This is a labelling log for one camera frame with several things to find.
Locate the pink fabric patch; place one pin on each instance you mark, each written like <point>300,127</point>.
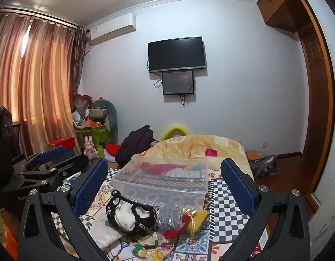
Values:
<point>211,152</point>

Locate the brown sheer curtain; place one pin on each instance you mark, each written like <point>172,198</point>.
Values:
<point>81,59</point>

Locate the white knitted item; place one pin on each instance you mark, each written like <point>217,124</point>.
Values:
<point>179,173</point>

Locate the teal soft item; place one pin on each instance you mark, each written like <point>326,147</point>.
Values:
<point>198,166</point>

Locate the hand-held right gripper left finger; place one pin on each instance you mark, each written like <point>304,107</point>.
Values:
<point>91,185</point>

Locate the white air conditioner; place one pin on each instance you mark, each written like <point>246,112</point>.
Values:
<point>113,30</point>

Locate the grey green plush toy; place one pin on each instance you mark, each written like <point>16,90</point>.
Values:
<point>102,111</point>

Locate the orange carton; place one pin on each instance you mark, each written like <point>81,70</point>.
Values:
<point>90,124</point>

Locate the patterned blanket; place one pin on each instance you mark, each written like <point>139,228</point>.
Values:
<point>219,195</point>

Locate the green cardboard box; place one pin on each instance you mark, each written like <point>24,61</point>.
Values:
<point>98,136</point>

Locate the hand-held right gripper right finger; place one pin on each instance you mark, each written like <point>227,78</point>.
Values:
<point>238,187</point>

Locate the green cloth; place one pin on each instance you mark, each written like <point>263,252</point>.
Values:
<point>107,223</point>

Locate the dark jacket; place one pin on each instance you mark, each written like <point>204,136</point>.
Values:
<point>134,144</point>

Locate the yellow sponge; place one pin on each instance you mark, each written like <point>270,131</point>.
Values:
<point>203,217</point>

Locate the brown wooden door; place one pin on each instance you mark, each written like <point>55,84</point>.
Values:
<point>316,100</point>

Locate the red pouch with gold ribbon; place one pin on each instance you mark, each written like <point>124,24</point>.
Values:
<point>187,219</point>

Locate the yellow foam tube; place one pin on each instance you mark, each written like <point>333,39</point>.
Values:
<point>173,129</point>

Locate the red cloth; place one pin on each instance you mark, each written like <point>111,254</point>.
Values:
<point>156,168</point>

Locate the small black monitor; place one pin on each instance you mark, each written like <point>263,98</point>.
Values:
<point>178,83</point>

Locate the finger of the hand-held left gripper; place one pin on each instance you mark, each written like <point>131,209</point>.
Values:
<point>72,165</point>
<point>51,152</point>

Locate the wooden overhead cabinet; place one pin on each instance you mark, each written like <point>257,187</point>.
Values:
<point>279,2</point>

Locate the clear plastic storage box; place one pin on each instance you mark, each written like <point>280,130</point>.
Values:
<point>156,187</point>

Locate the white pouch with black trim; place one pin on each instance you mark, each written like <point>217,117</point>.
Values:
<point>124,214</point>

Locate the floral cloth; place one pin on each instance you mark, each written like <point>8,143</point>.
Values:
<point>148,250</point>

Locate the orange curtain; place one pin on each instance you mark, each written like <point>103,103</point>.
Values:
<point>34,87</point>

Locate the red box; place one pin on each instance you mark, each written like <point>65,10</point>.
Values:
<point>61,142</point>

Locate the white curtain rail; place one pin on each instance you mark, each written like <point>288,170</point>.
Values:
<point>47,17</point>

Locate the yellow quilt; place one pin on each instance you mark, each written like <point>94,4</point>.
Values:
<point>183,146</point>

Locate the green bottle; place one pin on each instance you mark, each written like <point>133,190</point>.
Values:
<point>100,151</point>

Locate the clear plastic bag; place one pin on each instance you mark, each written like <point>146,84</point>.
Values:
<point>170,217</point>

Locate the pink rabbit toy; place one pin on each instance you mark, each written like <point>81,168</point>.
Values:
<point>90,148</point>

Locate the red plastic bag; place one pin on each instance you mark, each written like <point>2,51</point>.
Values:
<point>81,103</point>

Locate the red fabric heap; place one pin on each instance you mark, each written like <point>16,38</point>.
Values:
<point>112,149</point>

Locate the black wall television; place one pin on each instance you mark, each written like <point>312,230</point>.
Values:
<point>176,54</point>

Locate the dark bag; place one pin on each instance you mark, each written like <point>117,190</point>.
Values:
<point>262,164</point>

